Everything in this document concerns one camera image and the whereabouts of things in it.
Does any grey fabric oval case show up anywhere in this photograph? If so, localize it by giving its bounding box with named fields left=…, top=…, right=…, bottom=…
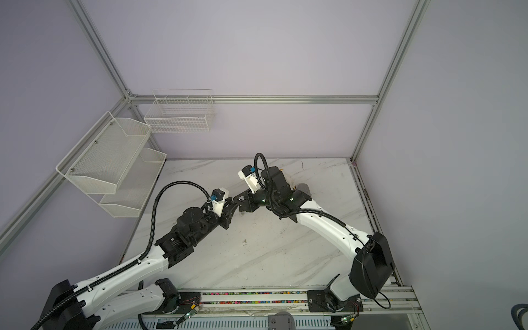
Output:
left=296, top=183, right=312, bottom=195

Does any aluminium frame profile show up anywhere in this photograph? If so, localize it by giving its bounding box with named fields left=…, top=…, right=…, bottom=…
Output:
left=1, top=1, right=430, bottom=260

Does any white wire basket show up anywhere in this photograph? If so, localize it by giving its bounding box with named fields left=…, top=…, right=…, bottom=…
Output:
left=144, top=89, right=215, bottom=133

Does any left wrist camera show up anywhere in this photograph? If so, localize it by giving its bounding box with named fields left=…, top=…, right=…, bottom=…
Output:
left=208, top=188, right=229, bottom=217

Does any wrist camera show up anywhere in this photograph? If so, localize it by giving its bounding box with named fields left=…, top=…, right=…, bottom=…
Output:
left=238, top=165, right=262, bottom=194
left=208, top=188, right=229, bottom=217

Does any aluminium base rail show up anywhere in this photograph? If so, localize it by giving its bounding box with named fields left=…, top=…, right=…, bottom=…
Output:
left=107, top=283, right=430, bottom=329

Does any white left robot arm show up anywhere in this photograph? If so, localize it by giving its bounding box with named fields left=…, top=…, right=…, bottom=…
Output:
left=34, top=200, right=237, bottom=329

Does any white mesh lower shelf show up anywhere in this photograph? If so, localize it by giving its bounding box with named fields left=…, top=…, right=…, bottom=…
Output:
left=99, top=148, right=166, bottom=218

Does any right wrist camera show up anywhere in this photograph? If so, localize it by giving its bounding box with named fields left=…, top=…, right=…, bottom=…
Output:
left=238, top=165, right=262, bottom=194

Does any black corrugated cable conduit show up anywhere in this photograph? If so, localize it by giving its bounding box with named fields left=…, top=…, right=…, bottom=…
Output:
left=29, top=180, right=212, bottom=330

